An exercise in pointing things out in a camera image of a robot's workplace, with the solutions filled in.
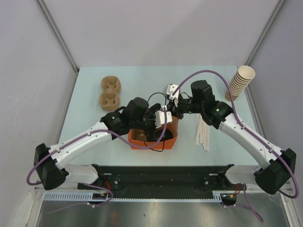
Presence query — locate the single pulp cup carrier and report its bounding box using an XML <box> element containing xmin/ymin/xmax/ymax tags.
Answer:
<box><xmin>131</xmin><ymin>129</ymin><xmax>148</xmax><ymax>142</ymax></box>

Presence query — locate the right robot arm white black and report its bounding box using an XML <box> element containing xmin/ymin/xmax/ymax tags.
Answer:
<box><xmin>166</xmin><ymin>80</ymin><xmax>296</xmax><ymax>194</ymax></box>

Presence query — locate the brown pulp cup carrier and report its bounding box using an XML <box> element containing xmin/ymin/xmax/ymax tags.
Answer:
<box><xmin>99</xmin><ymin>76</ymin><xmax>121</xmax><ymax>111</ymax></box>

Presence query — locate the stack of paper cups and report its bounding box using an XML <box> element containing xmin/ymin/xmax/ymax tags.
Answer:
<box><xmin>225</xmin><ymin>65</ymin><xmax>256</xmax><ymax>101</ymax></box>

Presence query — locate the orange paper bag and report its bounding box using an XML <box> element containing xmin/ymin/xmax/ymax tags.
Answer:
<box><xmin>128</xmin><ymin>116</ymin><xmax>178</xmax><ymax>152</ymax></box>

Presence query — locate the black coffee cup lid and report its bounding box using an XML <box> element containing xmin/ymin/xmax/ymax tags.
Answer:
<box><xmin>161</xmin><ymin>129</ymin><xmax>178</xmax><ymax>141</ymax></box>

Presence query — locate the white cable duct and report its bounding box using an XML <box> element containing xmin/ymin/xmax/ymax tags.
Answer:
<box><xmin>44</xmin><ymin>191</ymin><xmax>223</xmax><ymax>203</ymax></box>

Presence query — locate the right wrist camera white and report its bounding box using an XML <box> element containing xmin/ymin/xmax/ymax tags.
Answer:
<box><xmin>165</xmin><ymin>84</ymin><xmax>180</xmax><ymax>107</ymax></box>

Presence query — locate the aluminium rail frame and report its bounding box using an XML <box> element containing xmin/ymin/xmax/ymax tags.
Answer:
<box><xmin>36</xmin><ymin>192</ymin><xmax>303</xmax><ymax>227</ymax></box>

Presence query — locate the bundle of wrapped straws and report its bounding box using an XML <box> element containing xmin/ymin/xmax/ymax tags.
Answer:
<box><xmin>194</xmin><ymin>114</ymin><xmax>210</xmax><ymax>152</ymax></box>

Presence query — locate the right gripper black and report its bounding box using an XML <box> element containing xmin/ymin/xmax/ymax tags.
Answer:
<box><xmin>166</xmin><ymin>94</ymin><xmax>204</xmax><ymax>120</ymax></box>

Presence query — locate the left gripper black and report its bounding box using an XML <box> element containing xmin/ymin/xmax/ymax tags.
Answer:
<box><xmin>130</xmin><ymin>104</ymin><xmax>165</xmax><ymax>142</ymax></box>

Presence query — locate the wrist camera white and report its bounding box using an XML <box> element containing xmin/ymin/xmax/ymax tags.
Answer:
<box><xmin>165</xmin><ymin>84</ymin><xmax>180</xmax><ymax>107</ymax></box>
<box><xmin>155</xmin><ymin>105</ymin><xmax>173</xmax><ymax>129</ymax></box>

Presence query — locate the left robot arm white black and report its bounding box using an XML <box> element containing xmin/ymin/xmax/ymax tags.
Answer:
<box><xmin>32</xmin><ymin>97</ymin><xmax>171</xmax><ymax>191</ymax></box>

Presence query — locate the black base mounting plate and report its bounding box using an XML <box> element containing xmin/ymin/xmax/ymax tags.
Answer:
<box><xmin>77</xmin><ymin>165</ymin><xmax>236</xmax><ymax>200</ymax></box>

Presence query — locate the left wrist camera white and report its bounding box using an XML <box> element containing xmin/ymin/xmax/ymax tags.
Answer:
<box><xmin>155</xmin><ymin>105</ymin><xmax>173</xmax><ymax>129</ymax></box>

